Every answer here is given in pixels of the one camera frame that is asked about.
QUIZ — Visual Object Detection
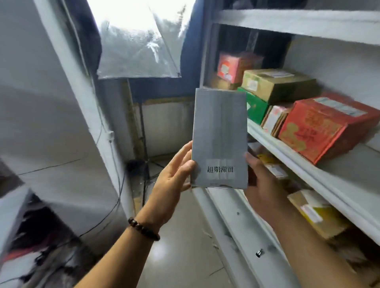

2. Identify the person's left hand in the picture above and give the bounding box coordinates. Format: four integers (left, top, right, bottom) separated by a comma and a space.
135, 141, 197, 232

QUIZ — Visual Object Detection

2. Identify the person's right hand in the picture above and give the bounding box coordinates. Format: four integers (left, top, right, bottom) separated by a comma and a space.
243, 152, 293, 229

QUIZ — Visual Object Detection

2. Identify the row of parcels shelf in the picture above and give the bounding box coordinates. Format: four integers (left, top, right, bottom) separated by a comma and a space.
248, 142, 380, 285

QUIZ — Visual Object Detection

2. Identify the grey white box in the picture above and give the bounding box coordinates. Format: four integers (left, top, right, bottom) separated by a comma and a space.
190, 88, 249, 189

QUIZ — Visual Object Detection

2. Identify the red printed cardboard box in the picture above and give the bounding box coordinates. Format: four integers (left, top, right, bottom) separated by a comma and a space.
278, 92, 380, 165

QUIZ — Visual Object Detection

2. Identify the plain green cardboard box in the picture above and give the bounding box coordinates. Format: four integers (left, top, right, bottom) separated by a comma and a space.
237, 87, 269, 125

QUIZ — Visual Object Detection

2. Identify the dark green cardboard box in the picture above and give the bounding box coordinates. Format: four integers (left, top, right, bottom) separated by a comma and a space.
241, 68, 317, 104

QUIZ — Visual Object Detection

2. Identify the brown box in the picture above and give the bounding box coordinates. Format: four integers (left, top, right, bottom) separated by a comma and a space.
209, 72, 239, 91

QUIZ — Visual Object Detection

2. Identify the pink red box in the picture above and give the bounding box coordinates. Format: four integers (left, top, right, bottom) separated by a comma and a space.
217, 53, 264, 85

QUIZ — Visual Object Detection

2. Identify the white metal shelf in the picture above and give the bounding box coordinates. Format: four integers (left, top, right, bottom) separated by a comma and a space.
193, 0, 380, 288

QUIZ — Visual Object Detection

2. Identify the person's right forearm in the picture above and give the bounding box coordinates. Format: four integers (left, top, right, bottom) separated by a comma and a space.
273, 205, 369, 288

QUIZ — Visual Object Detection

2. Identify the black tripod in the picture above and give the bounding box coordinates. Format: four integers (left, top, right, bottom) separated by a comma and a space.
138, 100, 167, 208

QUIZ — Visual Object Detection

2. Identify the white paper sheet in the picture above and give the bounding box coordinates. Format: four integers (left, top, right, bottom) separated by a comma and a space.
87, 0, 196, 79

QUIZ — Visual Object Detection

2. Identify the dark bead bracelet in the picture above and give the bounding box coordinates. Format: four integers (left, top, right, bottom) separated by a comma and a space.
127, 217, 161, 241

